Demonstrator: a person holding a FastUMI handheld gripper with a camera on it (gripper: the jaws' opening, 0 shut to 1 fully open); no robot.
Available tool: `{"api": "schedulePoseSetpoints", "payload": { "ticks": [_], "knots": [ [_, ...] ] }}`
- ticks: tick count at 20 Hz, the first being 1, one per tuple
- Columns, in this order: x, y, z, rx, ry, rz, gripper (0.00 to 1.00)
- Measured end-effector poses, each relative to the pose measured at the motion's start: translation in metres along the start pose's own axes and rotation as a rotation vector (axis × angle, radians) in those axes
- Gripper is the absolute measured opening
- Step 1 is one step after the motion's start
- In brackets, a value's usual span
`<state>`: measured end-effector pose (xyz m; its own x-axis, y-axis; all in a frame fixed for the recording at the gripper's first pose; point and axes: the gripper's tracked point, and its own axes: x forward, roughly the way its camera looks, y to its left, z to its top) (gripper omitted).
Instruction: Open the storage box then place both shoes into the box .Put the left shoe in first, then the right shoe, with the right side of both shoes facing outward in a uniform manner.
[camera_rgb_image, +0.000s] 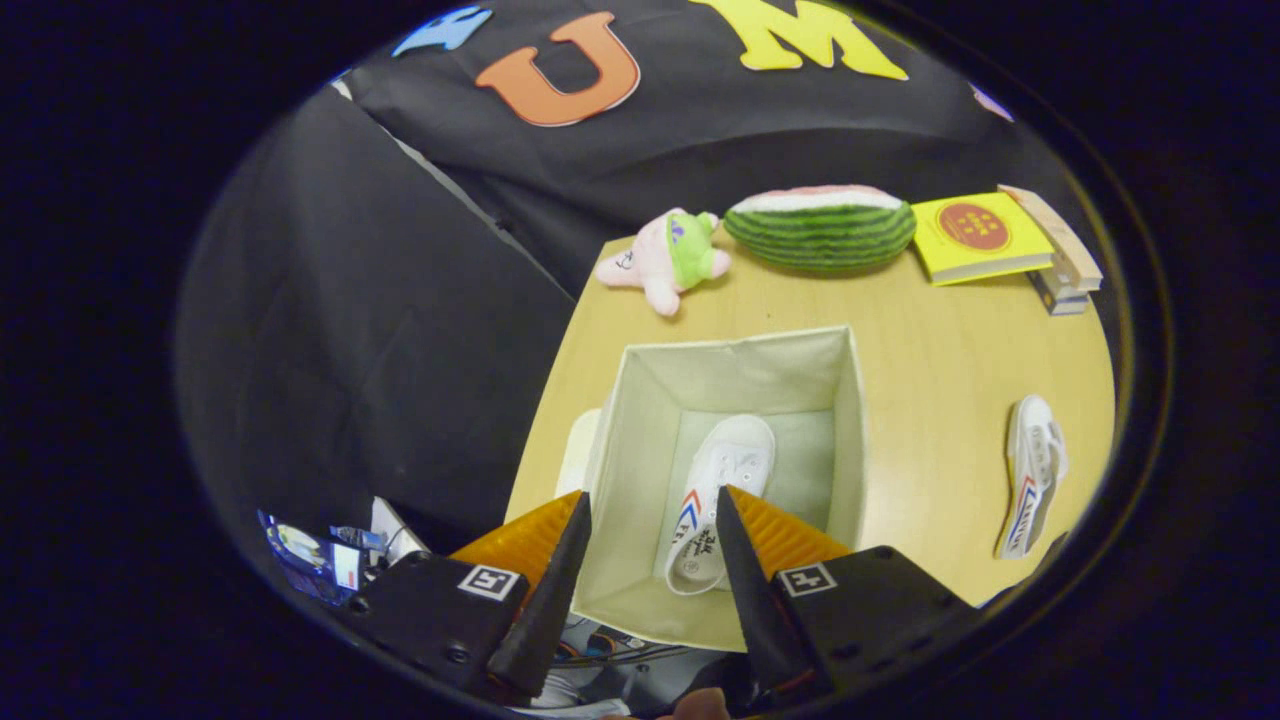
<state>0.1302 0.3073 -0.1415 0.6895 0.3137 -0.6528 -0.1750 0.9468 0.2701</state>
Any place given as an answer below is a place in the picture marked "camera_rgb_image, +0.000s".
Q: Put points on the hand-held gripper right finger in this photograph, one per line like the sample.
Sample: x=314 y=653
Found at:
x=765 y=610

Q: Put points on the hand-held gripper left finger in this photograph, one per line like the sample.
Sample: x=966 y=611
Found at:
x=545 y=610

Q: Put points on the white canvas shoe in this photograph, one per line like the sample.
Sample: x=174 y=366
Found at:
x=725 y=470
x=1035 y=475

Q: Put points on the grey-green fabric storage box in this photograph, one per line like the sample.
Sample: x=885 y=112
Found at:
x=650 y=420

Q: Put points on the white papers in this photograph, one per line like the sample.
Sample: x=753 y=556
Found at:
x=395 y=530

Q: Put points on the black backdrop cloth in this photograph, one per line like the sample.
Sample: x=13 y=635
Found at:
x=350 y=350

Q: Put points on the pink and green plush toy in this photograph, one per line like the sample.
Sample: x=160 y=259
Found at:
x=665 y=260

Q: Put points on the watermelon slice plush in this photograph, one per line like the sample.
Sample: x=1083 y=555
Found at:
x=820 y=232

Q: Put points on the yellow book with red circle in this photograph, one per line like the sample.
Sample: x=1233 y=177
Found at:
x=975 y=238

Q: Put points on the dark blue spine book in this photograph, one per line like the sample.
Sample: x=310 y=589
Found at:
x=1066 y=306

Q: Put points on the white paperback book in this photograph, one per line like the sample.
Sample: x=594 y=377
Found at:
x=1058 y=285

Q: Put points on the beige book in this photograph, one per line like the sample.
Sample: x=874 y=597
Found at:
x=1060 y=240

